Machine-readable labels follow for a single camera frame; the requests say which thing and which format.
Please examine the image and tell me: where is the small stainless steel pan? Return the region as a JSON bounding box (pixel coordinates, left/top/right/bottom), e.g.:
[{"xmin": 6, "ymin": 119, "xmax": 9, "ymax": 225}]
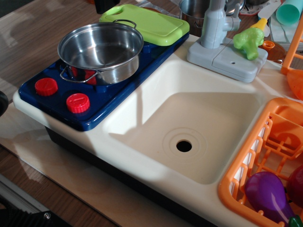
[{"xmin": 57, "ymin": 19, "xmax": 144, "ymax": 86}]

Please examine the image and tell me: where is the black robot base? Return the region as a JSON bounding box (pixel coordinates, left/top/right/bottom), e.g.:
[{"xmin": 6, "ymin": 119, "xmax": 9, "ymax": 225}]
[{"xmin": 0, "ymin": 197, "xmax": 71, "ymax": 227}]

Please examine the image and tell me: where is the cream toy sink unit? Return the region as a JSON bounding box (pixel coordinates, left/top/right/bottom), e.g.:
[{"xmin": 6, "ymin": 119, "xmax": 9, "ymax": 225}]
[{"xmin": 13, "ymin": 36, "xmax": 303, "ymax": 227}]

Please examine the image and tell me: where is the red stove knob right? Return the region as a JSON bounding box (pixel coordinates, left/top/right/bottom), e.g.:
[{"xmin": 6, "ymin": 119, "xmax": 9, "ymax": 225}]
[{"xmin": 66, "ymin": 93, "xmax": 90, "ymax": 114}]

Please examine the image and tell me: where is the red stove knob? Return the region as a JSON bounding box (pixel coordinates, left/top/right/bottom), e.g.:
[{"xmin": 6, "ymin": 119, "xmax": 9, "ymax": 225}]
[
  {"xmin": 66, "ymin": 93, "xmax": 90, "ymax": 114},
  {"xmin": 35, "ymin": 78, "xmax": 58, "ymax": 96}
]

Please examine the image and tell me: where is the blue toy stove top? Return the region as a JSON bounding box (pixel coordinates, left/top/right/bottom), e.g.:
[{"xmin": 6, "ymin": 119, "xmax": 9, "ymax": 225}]
[{"xmin": 18, "ymin": 34, "xmax": 189, "ymax": 131}]

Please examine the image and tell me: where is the red stove knob left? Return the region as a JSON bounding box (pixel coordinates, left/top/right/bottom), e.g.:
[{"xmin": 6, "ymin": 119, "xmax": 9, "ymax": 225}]
[{"xmin": 35, "ymin": 78, "xmax": 58, "ymax": 96}]

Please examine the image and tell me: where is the green plastic cutting board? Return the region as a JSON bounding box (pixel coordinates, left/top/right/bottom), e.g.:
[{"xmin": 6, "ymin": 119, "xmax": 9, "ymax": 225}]
[{"xmin": 99, "ymin": 4, "xmax": 190, "ymax": 46}]

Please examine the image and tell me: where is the grey toy faucet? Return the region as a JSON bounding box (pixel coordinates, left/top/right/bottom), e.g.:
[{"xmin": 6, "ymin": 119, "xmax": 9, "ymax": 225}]
[{"xmin": 187, "ymin": 0, "xmax": 267, "ymax": 83}]

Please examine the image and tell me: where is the steel pot in background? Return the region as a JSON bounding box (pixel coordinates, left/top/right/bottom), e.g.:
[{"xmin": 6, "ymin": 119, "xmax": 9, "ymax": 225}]
[{"xmin": 178, "ymin": 0, "xmax": 210, "ymax": 28}]

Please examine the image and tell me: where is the green toy broccoli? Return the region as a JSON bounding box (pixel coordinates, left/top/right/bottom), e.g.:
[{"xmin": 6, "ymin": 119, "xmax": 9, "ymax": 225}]
[{"xmin": 233, "ymin": 27, "xmax": 264, "ymax": 60}]

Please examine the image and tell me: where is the orange plastic dish rack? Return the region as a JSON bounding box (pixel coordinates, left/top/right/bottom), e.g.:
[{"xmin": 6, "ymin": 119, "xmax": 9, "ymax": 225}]
[{"xmin": 218, "ymin": 97, "xmax": 303, "ymax": 227}]

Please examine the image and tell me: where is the purple toy eggplant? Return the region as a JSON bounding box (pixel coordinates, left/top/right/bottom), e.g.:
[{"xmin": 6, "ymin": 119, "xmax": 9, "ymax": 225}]
[{"xmin": 244, "ymin": 172, "xmax": 295, "ymax": 227}]

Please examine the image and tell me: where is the orange pot lid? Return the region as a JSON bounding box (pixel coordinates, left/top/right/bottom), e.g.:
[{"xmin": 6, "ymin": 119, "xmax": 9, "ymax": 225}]
[{"xmin": 259, "ymin": 40, "xmax": 286, "ymax": 64}]

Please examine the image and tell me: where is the yellow toy corn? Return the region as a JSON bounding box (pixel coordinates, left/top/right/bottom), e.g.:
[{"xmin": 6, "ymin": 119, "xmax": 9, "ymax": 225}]
[{"xmin": 250, "ymin": 18, "xmax": 267, "ymax": 31}]

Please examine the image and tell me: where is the red toy vegetable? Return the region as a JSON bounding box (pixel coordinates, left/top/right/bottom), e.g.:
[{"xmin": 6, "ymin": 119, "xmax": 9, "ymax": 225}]
[{"xmin": 286, "ymin": 165, "xmax": 303, "ymax": 208}]

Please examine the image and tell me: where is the teal plastic cup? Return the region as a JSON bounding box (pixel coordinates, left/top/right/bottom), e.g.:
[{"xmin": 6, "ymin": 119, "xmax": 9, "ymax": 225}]
[{"xmin": 276, "ymin": 0, "xmax": 303, "ymax": 26}]

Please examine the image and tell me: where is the black cable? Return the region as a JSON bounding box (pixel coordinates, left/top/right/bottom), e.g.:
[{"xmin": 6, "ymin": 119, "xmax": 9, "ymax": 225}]
[{"xmin": 0, "ymin": 89, "xmax": 9, "ymax": 117}]

